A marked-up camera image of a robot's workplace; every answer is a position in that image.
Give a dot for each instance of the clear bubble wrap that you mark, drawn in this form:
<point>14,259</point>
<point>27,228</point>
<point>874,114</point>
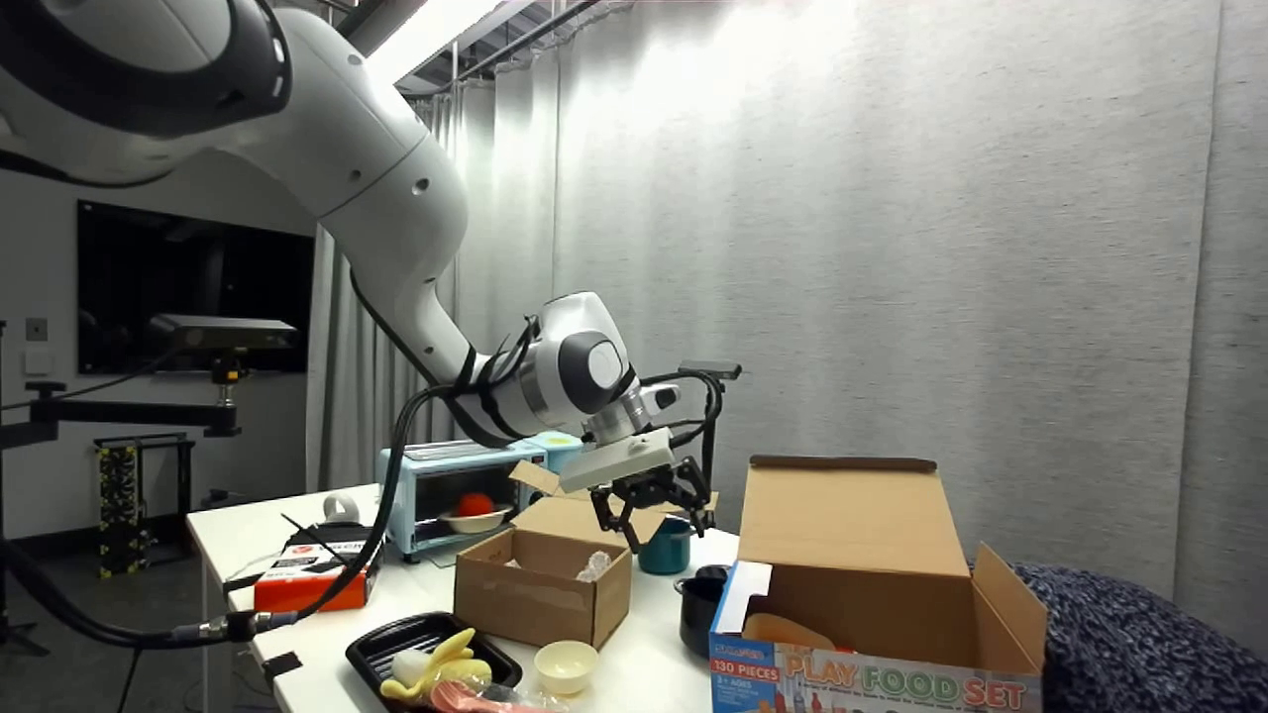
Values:
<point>595,567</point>

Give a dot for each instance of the play food set cardboard box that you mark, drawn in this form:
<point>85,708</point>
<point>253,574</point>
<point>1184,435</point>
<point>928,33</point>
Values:
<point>845,529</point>

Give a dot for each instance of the ceiling strip light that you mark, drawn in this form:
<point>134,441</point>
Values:
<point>440,26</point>

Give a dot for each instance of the yellow toy banana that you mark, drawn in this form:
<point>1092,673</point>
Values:
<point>459,675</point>

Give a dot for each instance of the small cream bowl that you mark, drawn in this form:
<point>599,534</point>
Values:
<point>565,673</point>

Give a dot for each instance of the yellow orange toy food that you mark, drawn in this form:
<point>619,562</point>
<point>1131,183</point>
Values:
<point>788,629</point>

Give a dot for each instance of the black plastic tray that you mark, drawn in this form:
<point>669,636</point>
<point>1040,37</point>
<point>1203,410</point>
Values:
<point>382,649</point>

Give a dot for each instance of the small black flat object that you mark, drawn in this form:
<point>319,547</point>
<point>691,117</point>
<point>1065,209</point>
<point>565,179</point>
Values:
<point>278,665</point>

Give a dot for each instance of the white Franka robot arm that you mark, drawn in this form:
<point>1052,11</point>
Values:
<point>360,171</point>

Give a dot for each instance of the black round pan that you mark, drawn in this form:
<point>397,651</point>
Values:
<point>319,541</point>

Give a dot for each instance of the plain brown cardboard box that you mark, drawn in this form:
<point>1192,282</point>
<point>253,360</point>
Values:
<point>528,608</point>

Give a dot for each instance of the red toy tomato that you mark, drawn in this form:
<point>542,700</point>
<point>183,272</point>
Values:
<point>479,505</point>

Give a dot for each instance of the orange rectangular block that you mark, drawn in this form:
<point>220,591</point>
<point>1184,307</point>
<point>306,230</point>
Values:
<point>310,595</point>

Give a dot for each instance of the dark teal round object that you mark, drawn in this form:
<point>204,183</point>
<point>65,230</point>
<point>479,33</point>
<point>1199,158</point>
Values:
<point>662,555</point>

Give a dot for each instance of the small gray ball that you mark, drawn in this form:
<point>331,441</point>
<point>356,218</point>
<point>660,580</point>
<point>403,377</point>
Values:
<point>339,507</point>

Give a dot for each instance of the white pleated curtain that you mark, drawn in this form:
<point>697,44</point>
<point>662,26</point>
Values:
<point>343,398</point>

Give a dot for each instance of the black cup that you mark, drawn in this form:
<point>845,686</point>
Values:
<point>701,616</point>

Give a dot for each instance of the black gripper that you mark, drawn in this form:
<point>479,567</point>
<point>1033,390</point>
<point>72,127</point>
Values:
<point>654,484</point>

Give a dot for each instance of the small white plate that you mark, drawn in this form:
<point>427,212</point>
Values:
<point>479,526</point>

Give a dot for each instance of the black wall screen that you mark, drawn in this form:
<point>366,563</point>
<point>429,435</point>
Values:
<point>134,262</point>

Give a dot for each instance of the light blue toaster oven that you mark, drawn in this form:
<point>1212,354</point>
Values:
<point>429,482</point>

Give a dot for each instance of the gray box camera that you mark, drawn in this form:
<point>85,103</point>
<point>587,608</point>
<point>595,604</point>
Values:
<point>222,331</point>

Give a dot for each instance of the blue speckled cushion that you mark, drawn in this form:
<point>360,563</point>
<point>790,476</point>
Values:
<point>1163,649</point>

